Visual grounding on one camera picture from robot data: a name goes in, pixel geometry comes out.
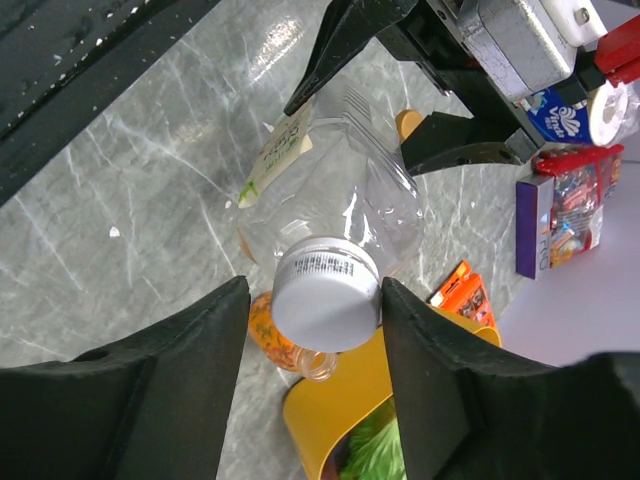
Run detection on small orange juice bottle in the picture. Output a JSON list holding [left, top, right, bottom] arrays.
[[248, 292, 338, 382]]

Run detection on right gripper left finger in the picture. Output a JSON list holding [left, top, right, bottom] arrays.
[[1, 276, 251, 479]]

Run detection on large clear plastic bottle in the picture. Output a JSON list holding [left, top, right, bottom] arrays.
[[237, 76, 424, 276]]

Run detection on white bottle cap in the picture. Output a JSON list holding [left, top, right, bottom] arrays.
[[271, 237, 381, 353]]

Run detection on brown bottle cap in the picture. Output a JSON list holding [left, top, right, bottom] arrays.
[[395, 109, 423, 142]]

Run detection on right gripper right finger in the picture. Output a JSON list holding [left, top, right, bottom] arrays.
[[382, 278, 639, 479]]

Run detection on purple silver box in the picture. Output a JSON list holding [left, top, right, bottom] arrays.
[[516, 174, 554, 280]]

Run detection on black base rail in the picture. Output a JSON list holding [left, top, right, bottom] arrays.
[[1, 1, 217, 202]]

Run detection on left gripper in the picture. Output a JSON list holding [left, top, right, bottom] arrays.
[[283, 0, 544, 176]]

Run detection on yellow plastic basket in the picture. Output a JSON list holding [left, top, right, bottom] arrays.
[[282, 304, 504, 480]]

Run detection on orange packet box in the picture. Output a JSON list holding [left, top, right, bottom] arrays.
[[428, 261, 496, 328]]

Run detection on red snack bag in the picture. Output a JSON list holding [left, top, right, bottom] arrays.
[[534, 144, 624, 267]]

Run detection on toilet paper roll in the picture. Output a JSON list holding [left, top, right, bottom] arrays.
[[523, 81, 636, 147]]

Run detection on green toy lettuce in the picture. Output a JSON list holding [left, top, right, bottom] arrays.
[[321, 397, 407, 480]]

